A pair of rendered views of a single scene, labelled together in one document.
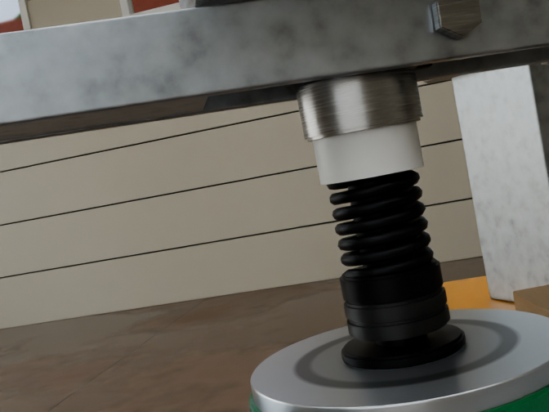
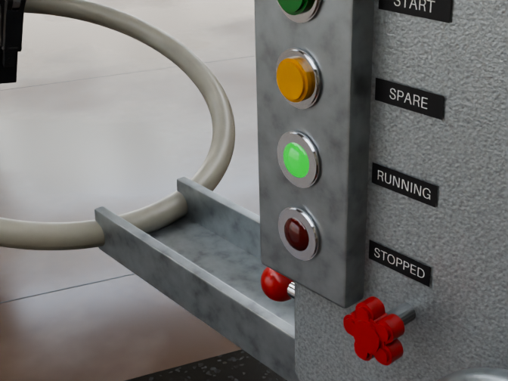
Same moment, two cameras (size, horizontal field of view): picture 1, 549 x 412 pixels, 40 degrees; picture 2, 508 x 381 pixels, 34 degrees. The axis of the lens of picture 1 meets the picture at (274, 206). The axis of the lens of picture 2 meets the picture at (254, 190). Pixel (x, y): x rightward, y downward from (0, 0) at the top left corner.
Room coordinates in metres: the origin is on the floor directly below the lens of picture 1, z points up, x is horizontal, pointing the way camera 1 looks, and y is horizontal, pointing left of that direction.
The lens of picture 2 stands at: (0.09, -0.38, 1.56)
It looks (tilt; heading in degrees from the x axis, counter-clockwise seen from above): 25 degrees down; 56
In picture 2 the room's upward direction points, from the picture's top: 2 degrees counter-clockwise
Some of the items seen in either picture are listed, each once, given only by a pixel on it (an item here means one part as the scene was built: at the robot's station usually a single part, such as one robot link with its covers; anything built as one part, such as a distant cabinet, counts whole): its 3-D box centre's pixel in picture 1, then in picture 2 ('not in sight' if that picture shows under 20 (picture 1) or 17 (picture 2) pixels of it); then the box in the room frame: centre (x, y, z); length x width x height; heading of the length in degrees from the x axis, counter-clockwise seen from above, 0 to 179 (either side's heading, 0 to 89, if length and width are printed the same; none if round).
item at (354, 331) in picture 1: (398, 319); not in sight; (0.50, -0.07, 0.95); 0.07 x 0.07 x 0.01
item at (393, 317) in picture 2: not in sight; (388, 321); (0.38, -0.09, 1.28); 0.04 x 0.04 x 0.04; 7
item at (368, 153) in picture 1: (367, 149); not in sight; (0.50, -0.07, 1.06); 0.07 x 0.07 x 0.04
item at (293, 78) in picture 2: not in sight; (295, 78); (0.36, -0.01, 1.41); 0.03 x 0.01 x 0.03; 97
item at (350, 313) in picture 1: (395, 302); not in sight; (0.50, -0.07, 0.96); 0.07 x 0.07 x 0.01
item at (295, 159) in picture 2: not in sight; (298, 159); (0.37, -0.01, 1.36); 0.02 x 0.01 x 0.02; 97
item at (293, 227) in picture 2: not in sight; (298, 233); (0.37, -0.01, 1.31); 0.02 x 0.01 x 0.02; 97
